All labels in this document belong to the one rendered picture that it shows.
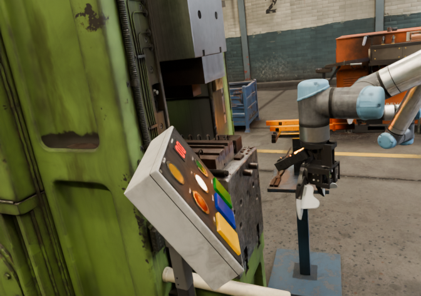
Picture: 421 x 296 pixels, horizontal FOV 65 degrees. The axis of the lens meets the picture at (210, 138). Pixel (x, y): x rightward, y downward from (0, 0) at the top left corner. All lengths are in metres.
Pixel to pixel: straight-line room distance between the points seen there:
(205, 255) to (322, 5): 8.37
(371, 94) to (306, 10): 8.13
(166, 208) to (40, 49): 0.81
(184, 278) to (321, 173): 0.44
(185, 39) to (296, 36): 7.86
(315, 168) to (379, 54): 3.75
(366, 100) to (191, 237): 0.48
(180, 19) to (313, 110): 0.56
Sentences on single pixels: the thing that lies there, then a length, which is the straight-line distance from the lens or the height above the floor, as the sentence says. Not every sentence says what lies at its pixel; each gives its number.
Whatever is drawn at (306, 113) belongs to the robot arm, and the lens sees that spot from 0.84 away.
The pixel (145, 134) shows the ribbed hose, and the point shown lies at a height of 1.15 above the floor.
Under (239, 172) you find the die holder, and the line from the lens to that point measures 1.34.
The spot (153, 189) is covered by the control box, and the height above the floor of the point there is 1.16.
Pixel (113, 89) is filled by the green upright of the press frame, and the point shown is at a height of 1.31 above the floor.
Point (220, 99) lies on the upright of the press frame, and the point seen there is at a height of 1.13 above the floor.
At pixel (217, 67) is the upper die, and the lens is 1.30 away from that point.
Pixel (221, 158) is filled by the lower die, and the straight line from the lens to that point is 1.32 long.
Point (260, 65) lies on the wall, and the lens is 9.23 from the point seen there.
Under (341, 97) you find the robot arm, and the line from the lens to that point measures 0.81.
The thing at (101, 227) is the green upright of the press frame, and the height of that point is 0.79.
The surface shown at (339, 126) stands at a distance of 1.78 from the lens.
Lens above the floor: 1.41
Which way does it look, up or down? 16 degrees down
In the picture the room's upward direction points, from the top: 7 degrees counter-clockwise
